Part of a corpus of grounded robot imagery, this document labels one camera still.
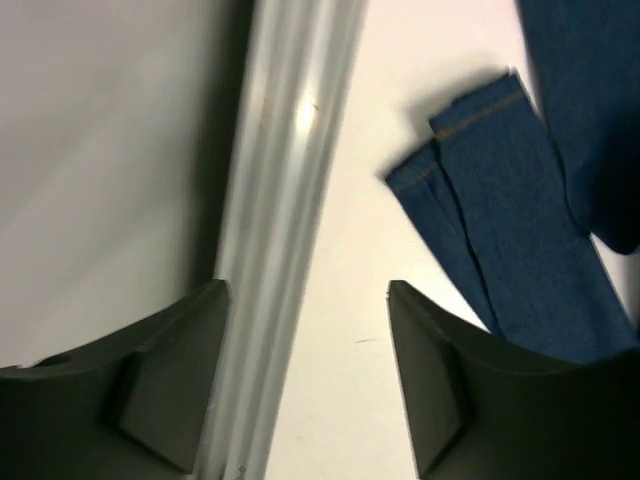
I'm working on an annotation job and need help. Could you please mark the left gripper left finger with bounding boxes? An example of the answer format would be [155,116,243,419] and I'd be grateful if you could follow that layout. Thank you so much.
[1,279,230,480]

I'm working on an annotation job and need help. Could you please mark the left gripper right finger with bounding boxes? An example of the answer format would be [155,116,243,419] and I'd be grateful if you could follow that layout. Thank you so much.
[387,280,639,480]

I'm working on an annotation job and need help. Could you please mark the dark blue denim trousers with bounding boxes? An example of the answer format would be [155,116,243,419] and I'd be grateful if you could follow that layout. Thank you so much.
[386,1,639,363]

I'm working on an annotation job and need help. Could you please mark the aluminium table frame rail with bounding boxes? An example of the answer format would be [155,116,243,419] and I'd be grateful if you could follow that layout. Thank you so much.
[197,1,366,479]

